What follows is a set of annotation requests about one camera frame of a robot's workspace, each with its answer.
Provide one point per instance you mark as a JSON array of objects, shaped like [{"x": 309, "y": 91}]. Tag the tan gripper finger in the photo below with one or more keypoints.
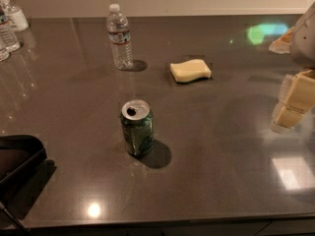
[
  {"x": 298, "y": 92},
  {"x": 284, "y": 119}
]

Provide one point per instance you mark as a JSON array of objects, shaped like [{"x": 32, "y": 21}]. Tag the crumpled snack bag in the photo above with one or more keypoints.
[{"x": 282, "y": 44}]

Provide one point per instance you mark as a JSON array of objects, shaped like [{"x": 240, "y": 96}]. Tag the yellow sponge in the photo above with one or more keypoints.
[{"x": 190, "y": 71}]

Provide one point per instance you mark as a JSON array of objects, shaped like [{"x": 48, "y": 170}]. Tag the clear plastic water bottle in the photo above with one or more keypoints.
[{"x": 120, "y": 38}]

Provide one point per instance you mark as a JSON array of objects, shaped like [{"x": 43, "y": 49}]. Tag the black tray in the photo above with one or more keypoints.
[{"x": 19, "y": 156}]

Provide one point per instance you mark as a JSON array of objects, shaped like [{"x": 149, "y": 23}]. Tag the green soda can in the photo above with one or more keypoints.
[{"x": 137, "y": 126}]

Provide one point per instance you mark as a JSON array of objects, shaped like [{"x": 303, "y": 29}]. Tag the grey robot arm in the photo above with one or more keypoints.
[{"x": 302, "y": 46}]

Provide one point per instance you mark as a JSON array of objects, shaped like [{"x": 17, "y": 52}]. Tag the water bottle at left edge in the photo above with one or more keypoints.
[{"x": 7, "y": 35}]

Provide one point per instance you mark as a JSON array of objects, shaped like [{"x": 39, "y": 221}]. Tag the white pump dispenser bottle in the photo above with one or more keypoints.
[{"x": 15, "y": 15}]

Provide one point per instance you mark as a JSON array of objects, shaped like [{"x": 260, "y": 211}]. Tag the clear bottle at far left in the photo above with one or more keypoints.
[{"x": 4, "y": 54}]

